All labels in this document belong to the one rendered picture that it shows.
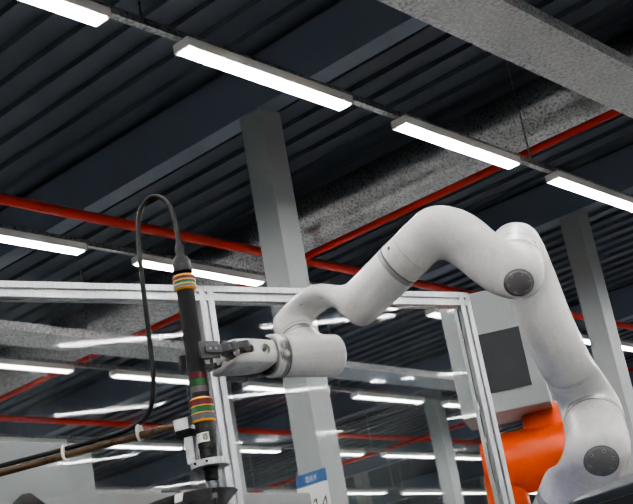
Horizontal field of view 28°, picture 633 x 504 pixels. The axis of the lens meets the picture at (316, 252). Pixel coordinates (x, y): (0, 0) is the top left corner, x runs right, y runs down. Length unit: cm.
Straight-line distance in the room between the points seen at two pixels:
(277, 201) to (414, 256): 753
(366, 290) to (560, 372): 40
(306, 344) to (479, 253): 39
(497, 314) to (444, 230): 403
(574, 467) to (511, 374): 382
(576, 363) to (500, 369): 385
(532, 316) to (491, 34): 526
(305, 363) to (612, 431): 59
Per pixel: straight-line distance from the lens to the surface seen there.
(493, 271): 226
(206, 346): 230
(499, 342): 628
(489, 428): 362
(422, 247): 230
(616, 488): 190
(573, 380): 243
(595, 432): 241
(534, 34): 769
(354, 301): 236
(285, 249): 968
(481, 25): 743
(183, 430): 231
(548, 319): 237
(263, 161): 999
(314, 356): 242
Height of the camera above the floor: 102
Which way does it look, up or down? 19 degrees up
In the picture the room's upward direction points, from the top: 10 degrees counter-clockwise
